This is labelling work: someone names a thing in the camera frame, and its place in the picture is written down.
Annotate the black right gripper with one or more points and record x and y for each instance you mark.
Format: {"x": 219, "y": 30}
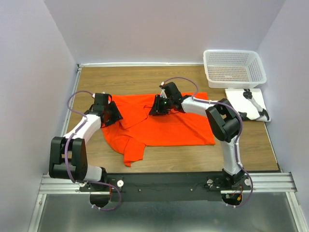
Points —
{"x": 156, "y": 109}

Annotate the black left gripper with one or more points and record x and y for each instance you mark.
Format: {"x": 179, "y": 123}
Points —
{"x": 117, "y": 115}

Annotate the orange t shirt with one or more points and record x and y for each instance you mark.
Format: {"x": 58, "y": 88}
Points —
{"x": 138, "y": 129}

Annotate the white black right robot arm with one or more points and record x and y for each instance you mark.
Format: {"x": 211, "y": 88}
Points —
{"x": 225, "y": 122}

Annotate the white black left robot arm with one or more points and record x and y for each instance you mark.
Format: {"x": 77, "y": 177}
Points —
{"x": 68, "y": 157}

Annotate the white plastic mesh basket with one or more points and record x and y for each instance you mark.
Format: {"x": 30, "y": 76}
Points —
{"x": 233, "y": 69}

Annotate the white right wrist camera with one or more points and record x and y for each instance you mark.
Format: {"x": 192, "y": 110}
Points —
{"x": 162, "y": 94}

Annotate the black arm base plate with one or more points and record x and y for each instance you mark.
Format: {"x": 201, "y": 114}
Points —
{"x": 167, "y": 187}

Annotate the aluminium front frame rail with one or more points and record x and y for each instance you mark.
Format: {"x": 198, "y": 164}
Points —
{"x": 262, "y": 183}

